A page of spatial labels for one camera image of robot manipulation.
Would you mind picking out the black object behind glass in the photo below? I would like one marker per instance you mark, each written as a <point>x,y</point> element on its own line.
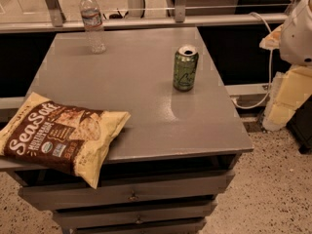
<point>116,16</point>

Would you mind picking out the clear plastic water bottle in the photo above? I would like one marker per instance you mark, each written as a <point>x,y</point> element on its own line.
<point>92,20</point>

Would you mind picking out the grey drawer cabinet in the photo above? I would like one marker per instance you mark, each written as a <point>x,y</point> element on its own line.
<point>175,155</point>

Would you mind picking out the metal window rail frame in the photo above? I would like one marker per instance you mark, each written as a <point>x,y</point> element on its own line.
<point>64,15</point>

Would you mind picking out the brown sea salt chip bag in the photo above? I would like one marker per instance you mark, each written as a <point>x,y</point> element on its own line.
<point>73,140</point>

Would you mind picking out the green soda can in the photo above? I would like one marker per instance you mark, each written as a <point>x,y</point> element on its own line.
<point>186,60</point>

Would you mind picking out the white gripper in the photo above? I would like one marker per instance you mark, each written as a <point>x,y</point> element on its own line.
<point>298,36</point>

